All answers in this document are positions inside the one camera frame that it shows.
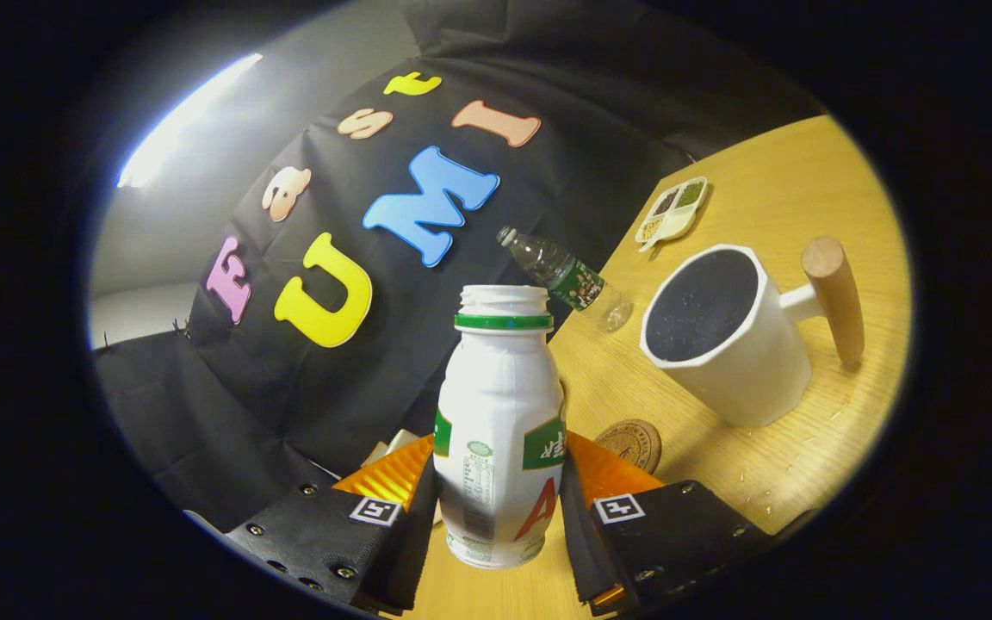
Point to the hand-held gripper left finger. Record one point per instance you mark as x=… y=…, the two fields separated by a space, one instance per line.
x=414 y=551

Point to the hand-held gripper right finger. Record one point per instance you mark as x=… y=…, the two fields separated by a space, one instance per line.
x=578 y=551

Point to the round cork coaster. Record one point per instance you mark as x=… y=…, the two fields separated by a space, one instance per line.
x=631 y=443

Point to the white juice bottle green label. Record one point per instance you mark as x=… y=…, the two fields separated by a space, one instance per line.
x=496 y=405

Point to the clear plastic water bottle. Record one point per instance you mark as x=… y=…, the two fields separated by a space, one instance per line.
x=573 y=280

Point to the cream white toaster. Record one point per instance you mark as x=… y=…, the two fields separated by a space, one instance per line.
x=399 y=441

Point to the black backdrop cloth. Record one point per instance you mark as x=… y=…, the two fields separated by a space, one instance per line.
x=289 y=387

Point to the yellow soybeans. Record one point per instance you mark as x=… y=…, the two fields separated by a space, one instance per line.
x=652 y=229

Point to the white divided dish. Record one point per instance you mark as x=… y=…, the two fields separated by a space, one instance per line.
x=677 y=226

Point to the dark red beans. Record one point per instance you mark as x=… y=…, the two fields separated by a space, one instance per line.
x=666 y=202

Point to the green mung beans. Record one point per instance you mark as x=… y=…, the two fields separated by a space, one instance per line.
x=691 y=195

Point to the wooden table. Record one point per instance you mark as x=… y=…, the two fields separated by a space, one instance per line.
x=789 y=198

